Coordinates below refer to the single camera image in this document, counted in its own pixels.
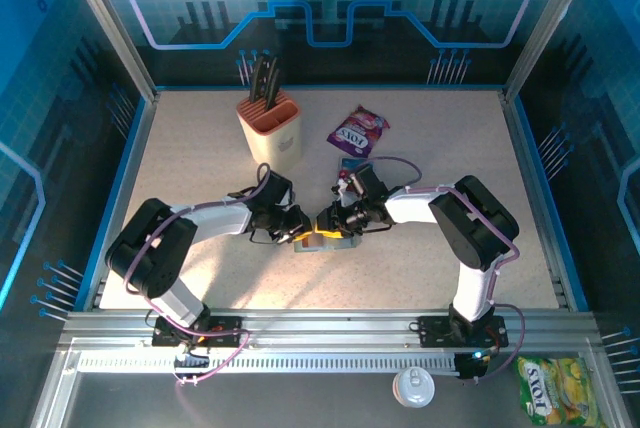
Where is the blue credit card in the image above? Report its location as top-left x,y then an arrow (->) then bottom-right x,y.
339,156 -> 372,173

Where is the beige orange knife block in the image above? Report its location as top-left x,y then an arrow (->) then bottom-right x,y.
235,89 -> 304,173

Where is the purple candy bag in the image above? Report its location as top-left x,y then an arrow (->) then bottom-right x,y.
326,104 -> 392,159

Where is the white can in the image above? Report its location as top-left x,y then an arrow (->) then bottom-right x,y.
391,366 -> 436,409

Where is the yellow green candy bag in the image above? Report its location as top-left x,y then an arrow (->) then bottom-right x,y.
514,356 -> 609,428

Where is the aluminium frame rail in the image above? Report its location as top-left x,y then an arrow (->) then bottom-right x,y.
57,308 -> 604,349

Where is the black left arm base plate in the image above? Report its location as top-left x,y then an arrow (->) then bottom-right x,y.
151,315 -> 245,349

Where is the white slotted cable duct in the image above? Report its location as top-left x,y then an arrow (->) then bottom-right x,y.
77,351 -> 461,375

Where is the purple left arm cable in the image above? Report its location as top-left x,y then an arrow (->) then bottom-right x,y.
122,162 -> 272,389

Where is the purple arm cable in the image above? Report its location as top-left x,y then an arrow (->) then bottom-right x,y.
122,162 -> 272,389
355,155 -> 526,383

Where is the black handled knife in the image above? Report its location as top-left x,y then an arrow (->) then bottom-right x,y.
264,56 -> 282,113
248,54 -> 271,103

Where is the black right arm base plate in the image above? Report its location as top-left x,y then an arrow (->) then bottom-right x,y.
416,315 -> 510,349

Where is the aluminium side rail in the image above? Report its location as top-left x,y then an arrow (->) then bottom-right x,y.
499,89 -> 576,312
82,90 -> 162,312

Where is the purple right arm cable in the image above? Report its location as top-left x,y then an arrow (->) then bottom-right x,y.
355,155 -> 526,383

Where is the aluminium frame post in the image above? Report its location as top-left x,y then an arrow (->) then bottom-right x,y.
501,0 -> 602,104
55,0 -> 161,104

